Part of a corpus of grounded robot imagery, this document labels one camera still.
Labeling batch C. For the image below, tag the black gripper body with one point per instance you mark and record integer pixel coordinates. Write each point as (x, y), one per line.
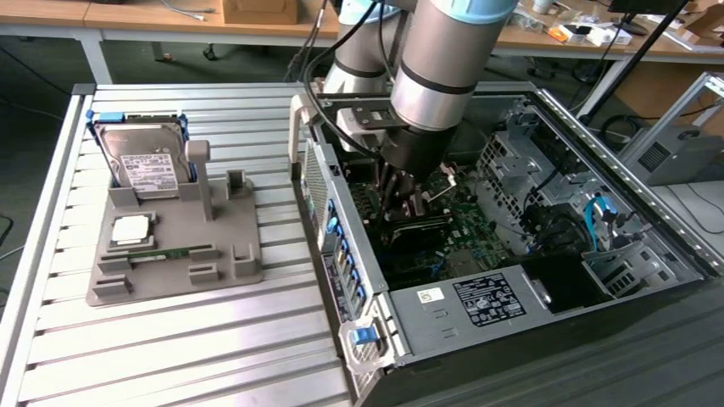
(419, 148)

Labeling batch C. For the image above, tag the graphics card with metal bracket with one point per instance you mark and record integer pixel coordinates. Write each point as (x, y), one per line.
(415, 237)

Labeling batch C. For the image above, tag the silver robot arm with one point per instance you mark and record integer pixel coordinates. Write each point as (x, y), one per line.
(447, 59)

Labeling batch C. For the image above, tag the metal socket cover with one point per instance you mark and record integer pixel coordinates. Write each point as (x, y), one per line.
(449, 176)

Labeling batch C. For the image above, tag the green motherboard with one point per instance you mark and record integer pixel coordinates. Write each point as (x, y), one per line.
(469, 229)

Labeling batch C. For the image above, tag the grey perforated disk bay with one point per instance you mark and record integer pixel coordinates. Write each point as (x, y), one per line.
(509, 161)

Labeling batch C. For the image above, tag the open PC case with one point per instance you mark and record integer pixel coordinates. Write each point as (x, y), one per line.
(339, 254)

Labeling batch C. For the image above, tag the silver chipset heat sink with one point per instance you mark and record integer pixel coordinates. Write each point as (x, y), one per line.
(465, 261)

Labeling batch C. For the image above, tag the grey power supply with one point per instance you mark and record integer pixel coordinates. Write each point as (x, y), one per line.
(441, 322)

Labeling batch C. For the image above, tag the blue case latch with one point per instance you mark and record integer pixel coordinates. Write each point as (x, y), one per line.
(363, 336)

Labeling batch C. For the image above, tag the wooden desk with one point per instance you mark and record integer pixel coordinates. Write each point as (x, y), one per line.
(576, 47)
(51, 17)

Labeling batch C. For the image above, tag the orange and white box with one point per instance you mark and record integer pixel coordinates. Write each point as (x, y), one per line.
(565, 34)

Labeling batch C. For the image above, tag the white mug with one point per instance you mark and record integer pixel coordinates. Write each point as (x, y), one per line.
(544, 5)

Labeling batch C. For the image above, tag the cardboard box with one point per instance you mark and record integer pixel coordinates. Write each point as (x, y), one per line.
(707, 25)
(260, 10)

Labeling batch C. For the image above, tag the black stand pole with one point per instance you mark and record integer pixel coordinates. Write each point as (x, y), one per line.
(633, 63)

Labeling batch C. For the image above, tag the black caster wheel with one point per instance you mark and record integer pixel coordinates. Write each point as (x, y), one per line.
(211, 53)

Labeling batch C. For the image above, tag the green RAM stick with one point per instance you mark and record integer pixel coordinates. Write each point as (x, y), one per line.
(161, 253)

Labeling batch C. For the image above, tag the grey parts rack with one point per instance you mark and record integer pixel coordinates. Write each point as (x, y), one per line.
(169, 280)

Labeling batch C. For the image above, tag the grey computer box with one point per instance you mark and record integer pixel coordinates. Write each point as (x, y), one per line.
(679, 157)

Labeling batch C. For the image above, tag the hard disk in blue caddy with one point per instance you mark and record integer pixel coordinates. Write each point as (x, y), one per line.
(141, 152)

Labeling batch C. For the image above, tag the black monitor stand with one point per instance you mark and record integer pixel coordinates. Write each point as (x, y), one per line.
(628, 21)

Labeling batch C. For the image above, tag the silver CPU chip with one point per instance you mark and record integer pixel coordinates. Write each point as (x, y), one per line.
(131, 231)

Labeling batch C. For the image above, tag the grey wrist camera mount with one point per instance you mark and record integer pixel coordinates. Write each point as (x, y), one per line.
(361, 127)

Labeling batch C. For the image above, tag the grey metal bay bracket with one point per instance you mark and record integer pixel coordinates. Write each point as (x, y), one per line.
(628, 271)

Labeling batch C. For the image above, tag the aluminium frame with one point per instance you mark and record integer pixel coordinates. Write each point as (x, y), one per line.
(704, 85)

